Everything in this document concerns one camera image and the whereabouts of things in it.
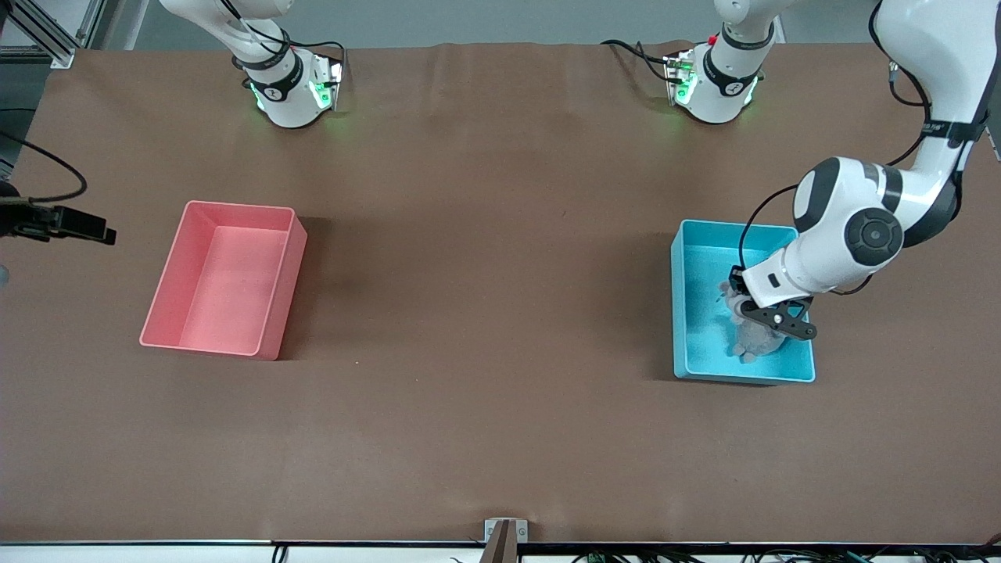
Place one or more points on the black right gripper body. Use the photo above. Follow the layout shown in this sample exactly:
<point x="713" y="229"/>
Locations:
<point x="17" y="220"/>

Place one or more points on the large grey plush toy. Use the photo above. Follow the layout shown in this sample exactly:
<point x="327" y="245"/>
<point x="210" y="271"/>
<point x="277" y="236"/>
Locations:
<point x="755" y="344"/>

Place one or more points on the pink plastic box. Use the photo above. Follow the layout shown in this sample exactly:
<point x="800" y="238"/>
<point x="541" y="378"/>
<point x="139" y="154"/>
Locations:
<point x="227" y="320"/>

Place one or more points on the silver base connector panel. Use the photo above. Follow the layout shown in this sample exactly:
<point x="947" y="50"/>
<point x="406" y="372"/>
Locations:
<point x="674" y="74"/>
<point x="332" y="78"/>

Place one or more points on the brown table mat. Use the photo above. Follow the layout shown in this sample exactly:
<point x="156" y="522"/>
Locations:
<point x="500" y="430"/>

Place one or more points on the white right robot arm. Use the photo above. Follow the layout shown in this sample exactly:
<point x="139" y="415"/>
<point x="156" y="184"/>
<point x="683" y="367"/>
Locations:
<point x="289" y="102"/>

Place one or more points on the metal mount bracket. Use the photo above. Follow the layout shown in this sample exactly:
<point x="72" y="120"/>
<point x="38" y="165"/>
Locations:
<point x="493" y="532"/>

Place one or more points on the aluminium frame strut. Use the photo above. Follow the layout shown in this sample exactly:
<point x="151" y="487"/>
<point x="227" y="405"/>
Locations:
<point x="62" y="56"/>

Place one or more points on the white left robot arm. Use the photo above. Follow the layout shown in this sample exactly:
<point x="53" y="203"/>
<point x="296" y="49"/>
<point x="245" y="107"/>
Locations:
<point x="844" y="219"/>

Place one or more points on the small grey plush toy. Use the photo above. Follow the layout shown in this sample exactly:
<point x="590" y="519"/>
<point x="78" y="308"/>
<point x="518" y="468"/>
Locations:
<point x="730" y="303"/>

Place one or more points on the blue plastic box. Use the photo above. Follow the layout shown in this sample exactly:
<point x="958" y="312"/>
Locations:
<point x="704" y="344"/>

